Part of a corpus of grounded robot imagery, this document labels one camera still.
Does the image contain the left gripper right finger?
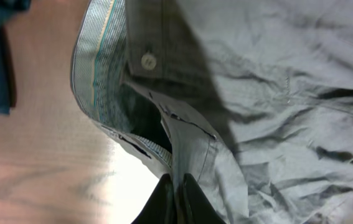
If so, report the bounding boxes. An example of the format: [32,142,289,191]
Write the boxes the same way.
[181,174,225,224]

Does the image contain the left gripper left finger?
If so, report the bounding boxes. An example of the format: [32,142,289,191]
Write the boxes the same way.
[132,174,176,224]

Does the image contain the grey shorts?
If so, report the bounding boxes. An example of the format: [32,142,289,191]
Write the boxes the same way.
[70,0,353,223]

